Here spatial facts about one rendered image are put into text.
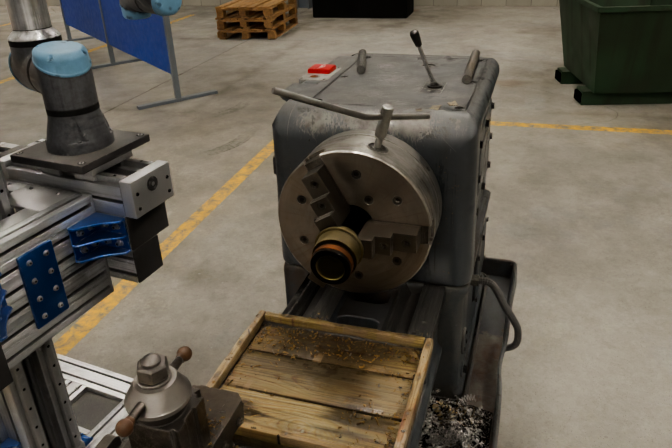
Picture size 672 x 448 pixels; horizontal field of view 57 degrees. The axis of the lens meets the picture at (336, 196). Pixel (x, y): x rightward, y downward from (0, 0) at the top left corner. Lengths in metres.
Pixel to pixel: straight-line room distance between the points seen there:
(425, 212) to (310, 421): 0.42
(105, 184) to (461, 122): 0.80
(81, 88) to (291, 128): 0.48
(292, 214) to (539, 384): 1.51
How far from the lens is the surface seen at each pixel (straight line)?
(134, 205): 1.45
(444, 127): 1.27
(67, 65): 1.49
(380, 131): 1.15
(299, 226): 1.25
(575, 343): 2.76
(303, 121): 1.35
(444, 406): 1.54
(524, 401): 2.45
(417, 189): 1.15
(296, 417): 1.09
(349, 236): 1.11
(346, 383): 1.14
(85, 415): 2.24
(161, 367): 0.77
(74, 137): 1.52
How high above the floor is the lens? 1.65
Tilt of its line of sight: 25 degrees down
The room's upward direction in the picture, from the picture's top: 3 degrees counter-clockwise
